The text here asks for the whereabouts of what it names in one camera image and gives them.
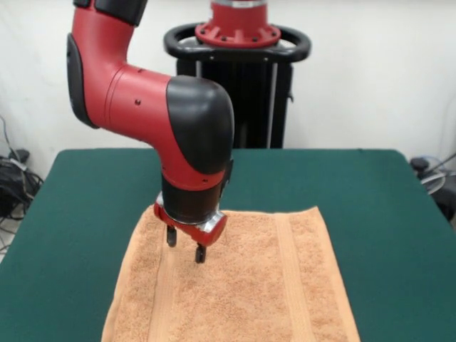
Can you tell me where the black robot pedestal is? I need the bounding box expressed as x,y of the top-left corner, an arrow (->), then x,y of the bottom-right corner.
163,23 -> 313,150

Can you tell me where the dark green table cloth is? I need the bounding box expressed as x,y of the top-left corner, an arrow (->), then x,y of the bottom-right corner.
0,148 -> 456,342

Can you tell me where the black cable bundle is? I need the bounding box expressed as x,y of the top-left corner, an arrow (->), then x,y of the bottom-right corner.
0,113 -> 44,254

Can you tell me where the orange-brown terry towel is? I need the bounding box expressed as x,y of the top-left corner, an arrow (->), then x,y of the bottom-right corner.
101,205 -> 361,342

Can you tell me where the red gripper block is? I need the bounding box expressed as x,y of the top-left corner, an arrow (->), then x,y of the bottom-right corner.
153,202 -> 229,265

